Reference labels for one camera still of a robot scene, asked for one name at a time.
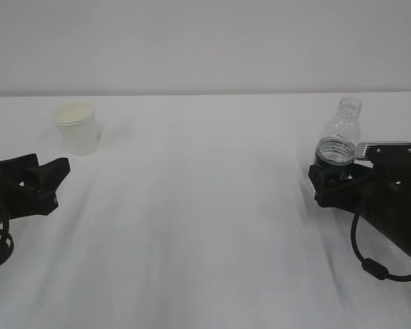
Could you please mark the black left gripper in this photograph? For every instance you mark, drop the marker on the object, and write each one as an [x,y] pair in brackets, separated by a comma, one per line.
[28,188]

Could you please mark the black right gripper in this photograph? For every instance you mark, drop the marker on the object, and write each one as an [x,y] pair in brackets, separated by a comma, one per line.
[377,190]

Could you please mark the clear plastic water bottle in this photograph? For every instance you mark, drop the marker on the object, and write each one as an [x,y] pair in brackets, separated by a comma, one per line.
[335,150]

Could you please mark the white paper cup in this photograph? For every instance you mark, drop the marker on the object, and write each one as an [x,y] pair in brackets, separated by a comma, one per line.
[77,127]

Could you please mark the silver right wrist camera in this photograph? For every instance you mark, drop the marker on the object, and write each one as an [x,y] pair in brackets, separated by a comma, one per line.
[363,149]

